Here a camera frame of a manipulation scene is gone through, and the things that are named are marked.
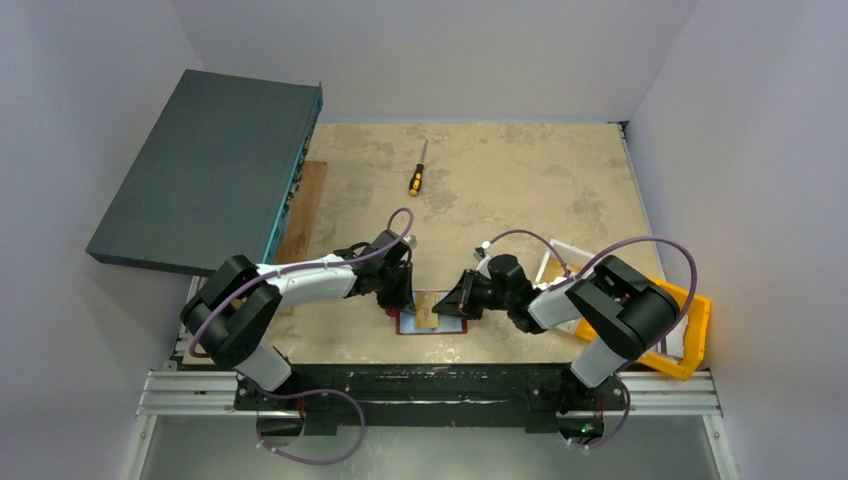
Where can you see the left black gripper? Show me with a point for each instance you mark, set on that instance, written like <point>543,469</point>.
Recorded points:
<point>402,300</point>

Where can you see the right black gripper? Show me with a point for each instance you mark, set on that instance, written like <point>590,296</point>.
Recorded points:
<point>467,294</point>

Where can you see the gold credit card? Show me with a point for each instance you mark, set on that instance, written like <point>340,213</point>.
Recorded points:
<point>425,318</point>

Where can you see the red card holder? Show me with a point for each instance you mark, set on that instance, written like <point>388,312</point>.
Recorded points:
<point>448,325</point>

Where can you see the white VIP credit card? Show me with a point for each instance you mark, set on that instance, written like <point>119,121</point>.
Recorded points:
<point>673,343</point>

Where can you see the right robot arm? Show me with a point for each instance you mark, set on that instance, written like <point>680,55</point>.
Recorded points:
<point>628,312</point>

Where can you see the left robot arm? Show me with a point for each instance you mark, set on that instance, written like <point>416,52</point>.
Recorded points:
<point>229,315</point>

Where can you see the wooden board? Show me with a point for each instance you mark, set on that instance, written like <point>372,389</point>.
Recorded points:
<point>302,214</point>

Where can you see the yellow black screwdriver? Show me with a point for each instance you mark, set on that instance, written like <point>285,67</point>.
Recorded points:
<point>416,180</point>

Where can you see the yellow plastic bin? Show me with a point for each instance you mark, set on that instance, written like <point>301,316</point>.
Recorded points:
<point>698,315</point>

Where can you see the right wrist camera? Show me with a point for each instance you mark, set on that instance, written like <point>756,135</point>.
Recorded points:
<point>482,255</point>

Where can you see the white frame tray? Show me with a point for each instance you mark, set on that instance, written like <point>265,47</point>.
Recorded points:
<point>563,258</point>

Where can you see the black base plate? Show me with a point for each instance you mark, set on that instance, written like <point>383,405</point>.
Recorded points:
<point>326,423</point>

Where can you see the dark grey network switch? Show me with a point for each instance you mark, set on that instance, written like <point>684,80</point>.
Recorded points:
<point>214,178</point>

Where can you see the aluminium rail frame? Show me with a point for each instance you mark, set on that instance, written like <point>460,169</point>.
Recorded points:
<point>377,390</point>

